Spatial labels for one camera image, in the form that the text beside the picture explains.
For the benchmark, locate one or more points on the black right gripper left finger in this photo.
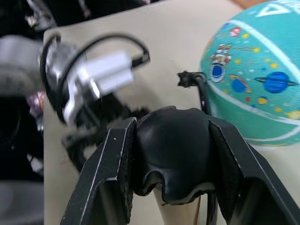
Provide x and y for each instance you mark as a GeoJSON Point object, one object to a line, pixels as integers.
{"type": "Point", "coordinates": [100, 178]}

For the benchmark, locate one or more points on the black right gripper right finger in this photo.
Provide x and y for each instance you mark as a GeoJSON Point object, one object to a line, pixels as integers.
{"type": "Point", "coordinates": [253, 178]}

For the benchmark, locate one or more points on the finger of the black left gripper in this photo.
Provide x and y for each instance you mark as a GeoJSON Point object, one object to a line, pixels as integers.
{"type": "Point", "coordinates": [124, 112]}

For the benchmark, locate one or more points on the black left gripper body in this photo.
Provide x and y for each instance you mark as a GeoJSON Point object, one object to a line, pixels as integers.
{"type": "Point", "coordinates": [82, 145]}

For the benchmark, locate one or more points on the teal space-print ball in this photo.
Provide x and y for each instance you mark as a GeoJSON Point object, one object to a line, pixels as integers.
{"type": "Point", "coordinates": [257, 70]}

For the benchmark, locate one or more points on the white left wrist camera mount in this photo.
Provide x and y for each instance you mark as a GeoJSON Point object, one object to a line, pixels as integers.
{"type": "Point", "coordinates": [105, 72]}

